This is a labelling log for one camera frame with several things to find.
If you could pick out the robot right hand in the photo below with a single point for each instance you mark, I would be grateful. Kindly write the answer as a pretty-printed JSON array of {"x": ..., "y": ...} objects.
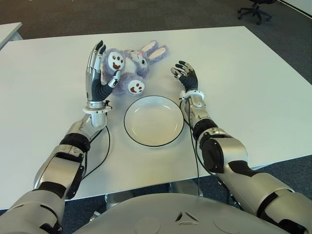
[{"x": 190, "y": 81}]

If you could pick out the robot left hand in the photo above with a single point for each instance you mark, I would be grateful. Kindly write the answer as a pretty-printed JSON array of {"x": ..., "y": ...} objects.
[{"x": 93, "y": 87}]

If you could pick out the purple plush bunny doll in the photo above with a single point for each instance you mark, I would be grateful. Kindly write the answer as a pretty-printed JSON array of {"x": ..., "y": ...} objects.
[{"x": 129, "y": 78}]

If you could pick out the robot right arm silver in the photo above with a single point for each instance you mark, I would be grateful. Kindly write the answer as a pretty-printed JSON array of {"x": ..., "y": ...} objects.
[{"x": 231, "y": 148}]

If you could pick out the robot left arm silver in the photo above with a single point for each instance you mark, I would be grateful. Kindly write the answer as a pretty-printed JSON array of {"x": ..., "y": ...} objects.
[{"x": 61, "y": 165}]

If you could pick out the white plate black rim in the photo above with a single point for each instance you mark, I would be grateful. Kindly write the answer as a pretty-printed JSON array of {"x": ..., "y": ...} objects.
[{"x": 153, "y": 122}]

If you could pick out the black office chair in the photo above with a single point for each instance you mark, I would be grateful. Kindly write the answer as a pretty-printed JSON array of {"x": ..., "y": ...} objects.
[{"x": 256, "y": 9}]

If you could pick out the white side table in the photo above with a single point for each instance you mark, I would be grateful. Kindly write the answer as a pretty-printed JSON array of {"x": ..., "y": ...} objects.
[{"x": 9, "y": 33}]

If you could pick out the silver table base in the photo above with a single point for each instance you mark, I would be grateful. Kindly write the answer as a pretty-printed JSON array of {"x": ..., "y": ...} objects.
[{"x": 182, "y": 187}]

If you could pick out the silver robot torso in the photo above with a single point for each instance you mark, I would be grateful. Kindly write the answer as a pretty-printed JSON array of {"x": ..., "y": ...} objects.
[{"x": 158, "y": 214}]

